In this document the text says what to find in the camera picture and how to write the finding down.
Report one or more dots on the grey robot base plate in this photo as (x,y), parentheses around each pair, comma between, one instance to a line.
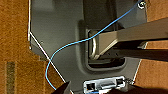
(56,26)

